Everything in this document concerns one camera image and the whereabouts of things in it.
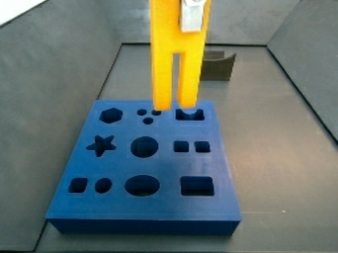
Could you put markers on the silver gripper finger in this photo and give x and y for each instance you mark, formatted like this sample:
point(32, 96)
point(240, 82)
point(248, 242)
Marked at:
point(191, 15)

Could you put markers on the yellow double-square peg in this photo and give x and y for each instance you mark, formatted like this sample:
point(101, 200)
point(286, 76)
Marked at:
point(169, 40)

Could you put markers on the blue shape-sorting board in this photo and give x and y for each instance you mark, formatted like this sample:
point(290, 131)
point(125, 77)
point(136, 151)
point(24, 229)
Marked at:
point(147, 173)

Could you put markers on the black curved stand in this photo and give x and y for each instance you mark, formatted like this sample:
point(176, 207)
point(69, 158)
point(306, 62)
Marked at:
point(216, 66)

